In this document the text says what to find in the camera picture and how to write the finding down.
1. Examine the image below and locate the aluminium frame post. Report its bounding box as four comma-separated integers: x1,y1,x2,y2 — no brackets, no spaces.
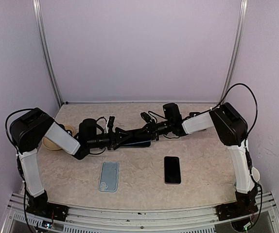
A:
33,0,63,108
220,0,248,102

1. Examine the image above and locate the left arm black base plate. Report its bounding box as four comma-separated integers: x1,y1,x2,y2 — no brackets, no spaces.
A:
26,202,69,222

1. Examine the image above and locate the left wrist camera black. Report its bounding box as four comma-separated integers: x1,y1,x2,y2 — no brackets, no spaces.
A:
105,116,115,133

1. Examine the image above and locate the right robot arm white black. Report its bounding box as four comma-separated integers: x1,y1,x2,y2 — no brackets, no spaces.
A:
135,102,254,216

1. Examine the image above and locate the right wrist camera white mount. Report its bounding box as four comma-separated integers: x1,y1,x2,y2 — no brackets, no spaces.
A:
140,112,156,123

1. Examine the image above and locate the dark blue phone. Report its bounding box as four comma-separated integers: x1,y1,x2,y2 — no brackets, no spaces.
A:
123,132,152,148

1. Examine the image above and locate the black mug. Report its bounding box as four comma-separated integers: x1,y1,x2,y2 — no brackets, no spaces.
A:
59,124,75,136

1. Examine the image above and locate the black phone centre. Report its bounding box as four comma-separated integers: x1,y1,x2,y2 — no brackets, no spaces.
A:
164,156,181,184

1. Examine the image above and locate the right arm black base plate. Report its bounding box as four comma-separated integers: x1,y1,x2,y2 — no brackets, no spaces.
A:
216,202,258,221

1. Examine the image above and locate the right aluminium frame post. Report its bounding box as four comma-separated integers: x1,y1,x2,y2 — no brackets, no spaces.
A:
220,0,248,102

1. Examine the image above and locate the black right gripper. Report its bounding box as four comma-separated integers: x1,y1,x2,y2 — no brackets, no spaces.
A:
135,118,173,141

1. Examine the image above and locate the left aluminium frame post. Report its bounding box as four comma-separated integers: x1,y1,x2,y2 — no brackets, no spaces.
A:
33,0,63,108

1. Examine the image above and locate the light blue phone case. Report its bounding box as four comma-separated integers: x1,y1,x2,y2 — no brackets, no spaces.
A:
99,162,119,193

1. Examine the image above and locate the beige saucer plate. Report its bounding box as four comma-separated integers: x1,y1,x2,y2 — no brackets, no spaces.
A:
42,124,76,151

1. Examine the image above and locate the aluminium front rail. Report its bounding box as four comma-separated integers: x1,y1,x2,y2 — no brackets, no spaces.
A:
0,190,279,233

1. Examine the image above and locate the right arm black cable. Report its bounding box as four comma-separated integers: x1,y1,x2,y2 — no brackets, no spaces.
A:
217,83,264,219

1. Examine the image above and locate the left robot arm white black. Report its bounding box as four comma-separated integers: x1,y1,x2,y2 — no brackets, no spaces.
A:
5,108,87,216

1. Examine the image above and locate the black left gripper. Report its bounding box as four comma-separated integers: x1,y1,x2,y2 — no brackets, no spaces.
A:
88,127,133,150

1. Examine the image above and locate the white cup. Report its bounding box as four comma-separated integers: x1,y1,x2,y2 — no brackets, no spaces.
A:
251,167,260,183

